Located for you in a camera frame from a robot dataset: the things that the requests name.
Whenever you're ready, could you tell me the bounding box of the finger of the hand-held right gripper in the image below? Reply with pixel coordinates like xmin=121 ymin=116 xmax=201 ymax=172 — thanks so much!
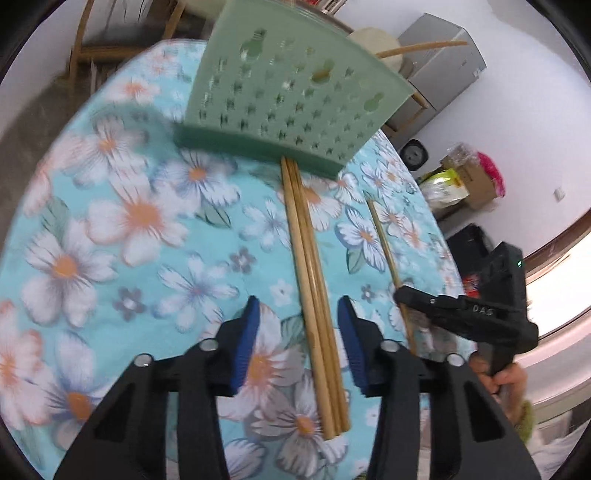
xmin=395 ymin=285 xmax=463 ymax=332

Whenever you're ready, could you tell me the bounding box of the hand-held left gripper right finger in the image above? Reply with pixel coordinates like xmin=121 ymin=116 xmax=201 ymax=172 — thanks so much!
xmin=336 ymin=295 xmax=542 ymax=480

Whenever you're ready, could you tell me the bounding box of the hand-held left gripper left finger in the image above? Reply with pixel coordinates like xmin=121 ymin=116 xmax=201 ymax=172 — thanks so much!
xmin=53 ymin=294 xmax=261 ymax=480

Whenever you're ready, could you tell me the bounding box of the green perforated utensil holder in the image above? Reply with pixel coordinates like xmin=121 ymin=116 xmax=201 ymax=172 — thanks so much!
xmin=173 ymin=0 xmax=415 ymax=182

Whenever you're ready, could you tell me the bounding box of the person's right hand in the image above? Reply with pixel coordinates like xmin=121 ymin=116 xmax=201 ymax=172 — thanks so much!
xmin=470 ymin=352 xmax=528 ymax=401

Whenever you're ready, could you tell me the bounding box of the black trash bin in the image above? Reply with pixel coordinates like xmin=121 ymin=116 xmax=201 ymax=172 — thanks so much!
xmin=444 ymin=223 xmax=493 ymax=288

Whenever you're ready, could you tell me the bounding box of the yellow green sack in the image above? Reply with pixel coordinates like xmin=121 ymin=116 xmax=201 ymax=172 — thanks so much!
xmin=419 ymin=165 xmax=470 ymax=214

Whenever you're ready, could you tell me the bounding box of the cardboard box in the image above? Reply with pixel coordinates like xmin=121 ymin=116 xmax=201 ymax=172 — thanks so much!
xmin=440 ymin=151 xmax=500 ymax=212

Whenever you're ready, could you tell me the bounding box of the pink plastic bag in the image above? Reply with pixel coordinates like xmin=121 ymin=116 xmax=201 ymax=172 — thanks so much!
xmin=477 ymin=151 xmax=507 ymax=198

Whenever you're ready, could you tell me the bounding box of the floral blue tablecloth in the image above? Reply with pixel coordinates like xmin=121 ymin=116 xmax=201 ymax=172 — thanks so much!
xmin=0 ymin=38 xmax=468 ymax=480

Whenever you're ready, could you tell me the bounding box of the black rice cooker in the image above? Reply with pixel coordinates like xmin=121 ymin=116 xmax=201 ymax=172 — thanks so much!
xmin=398 ymin=137 xmax=431 ymax=172

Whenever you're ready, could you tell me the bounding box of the grey refrigerator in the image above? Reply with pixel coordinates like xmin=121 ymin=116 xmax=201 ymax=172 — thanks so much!
xmin=385 ymin=12 xmax=489 ymax=136

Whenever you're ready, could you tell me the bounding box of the cream round spoon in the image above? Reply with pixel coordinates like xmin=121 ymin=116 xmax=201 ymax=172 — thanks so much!
xmin=348 ymin=27 xmax=401 ymax=75

